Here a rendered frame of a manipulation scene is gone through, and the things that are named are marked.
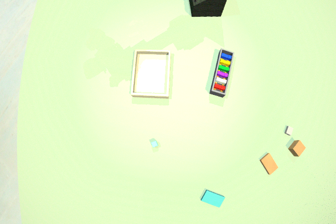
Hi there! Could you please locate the beige shallow tray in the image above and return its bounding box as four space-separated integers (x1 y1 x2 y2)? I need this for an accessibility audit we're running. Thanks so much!
131 49 171 99

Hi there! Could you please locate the blue fuse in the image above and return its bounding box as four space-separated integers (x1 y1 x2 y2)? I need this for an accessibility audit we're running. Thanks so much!
221 53 232 61

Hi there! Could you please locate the small white block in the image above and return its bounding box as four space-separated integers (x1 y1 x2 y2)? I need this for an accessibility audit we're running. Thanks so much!
285 126 293 135

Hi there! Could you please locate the teal rectangular block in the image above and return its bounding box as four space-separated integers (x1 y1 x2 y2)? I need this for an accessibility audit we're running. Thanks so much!
201 189 225 207

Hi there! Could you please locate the yellow blade fuse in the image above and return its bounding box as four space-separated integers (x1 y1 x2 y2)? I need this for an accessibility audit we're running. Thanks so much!
219 59 230 66

